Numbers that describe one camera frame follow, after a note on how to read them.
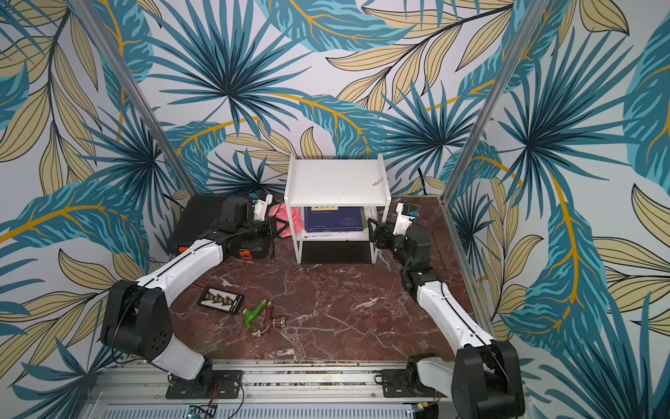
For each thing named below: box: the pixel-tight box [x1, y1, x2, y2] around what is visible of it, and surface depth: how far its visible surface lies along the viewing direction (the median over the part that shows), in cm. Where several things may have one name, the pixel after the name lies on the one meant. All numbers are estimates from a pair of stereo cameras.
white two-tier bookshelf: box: [284, 152, 392, 265], surface depth 80 cm
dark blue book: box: [303, 206, 364, 233], surface depth 88 cm
